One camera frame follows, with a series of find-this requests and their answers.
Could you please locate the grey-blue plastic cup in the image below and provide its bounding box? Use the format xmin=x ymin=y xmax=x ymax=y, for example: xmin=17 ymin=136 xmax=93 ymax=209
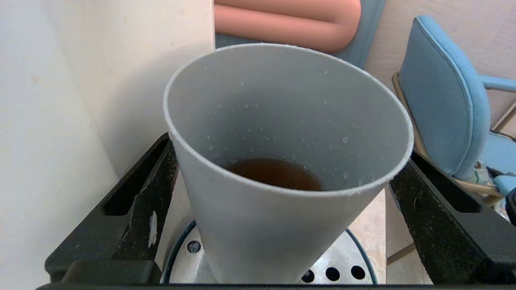
xmin=163 ymin=43 xmax=414 ymax=284

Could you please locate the large tea drink dispenser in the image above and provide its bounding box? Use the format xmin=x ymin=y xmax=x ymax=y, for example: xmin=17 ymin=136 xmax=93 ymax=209
xmin=0 ymin=0 xmax=215 ymax=290

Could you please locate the light blue upholstered chair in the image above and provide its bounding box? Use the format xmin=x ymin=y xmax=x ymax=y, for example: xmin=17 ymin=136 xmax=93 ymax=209
xmin=392 ymin=15 xmax=516 ymax=202

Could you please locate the large blue perforated drip tray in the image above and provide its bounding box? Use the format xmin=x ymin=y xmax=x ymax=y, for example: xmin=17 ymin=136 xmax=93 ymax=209
xmin=161 ymin=220 xmax=378 ymax=284

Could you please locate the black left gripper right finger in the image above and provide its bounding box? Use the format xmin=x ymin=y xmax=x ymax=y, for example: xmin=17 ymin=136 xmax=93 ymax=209
xmin=389 ymin=151 xmax=516 ymax=284

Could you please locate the pink bolster cushion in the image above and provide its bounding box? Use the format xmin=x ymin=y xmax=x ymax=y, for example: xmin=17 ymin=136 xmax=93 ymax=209
xmin=214 ymin=0 xmax=362 ymax=54

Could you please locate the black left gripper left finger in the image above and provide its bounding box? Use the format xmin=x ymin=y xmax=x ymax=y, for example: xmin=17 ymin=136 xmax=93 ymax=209
xmin=44 ymin=133 xmax=180 ymax=284

